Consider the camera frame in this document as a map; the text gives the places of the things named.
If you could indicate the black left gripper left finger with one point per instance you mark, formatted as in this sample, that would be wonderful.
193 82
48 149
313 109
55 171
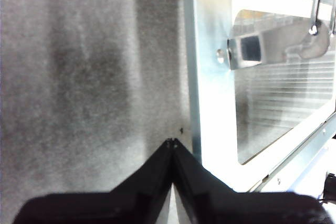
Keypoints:
105 208

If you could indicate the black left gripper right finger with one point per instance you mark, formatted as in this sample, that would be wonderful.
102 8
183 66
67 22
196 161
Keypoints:
249 208

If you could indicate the glass oven door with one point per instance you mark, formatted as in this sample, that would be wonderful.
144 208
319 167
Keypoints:
215 103

